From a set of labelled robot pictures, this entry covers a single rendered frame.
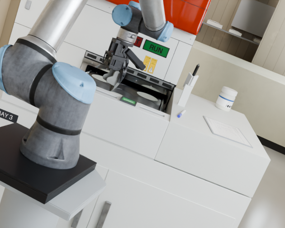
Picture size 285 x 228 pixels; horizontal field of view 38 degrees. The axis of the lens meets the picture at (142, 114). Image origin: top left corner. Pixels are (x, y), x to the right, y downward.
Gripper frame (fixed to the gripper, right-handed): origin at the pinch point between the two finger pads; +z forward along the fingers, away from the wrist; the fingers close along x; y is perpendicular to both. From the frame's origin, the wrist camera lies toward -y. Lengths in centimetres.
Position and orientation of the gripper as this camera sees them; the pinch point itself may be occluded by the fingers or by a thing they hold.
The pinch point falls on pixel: (113, 88)
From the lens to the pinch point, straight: 172.8
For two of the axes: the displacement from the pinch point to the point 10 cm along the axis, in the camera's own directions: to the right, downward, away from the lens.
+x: 4.7, 4.0, -7.8
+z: -3.5, 9.0, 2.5
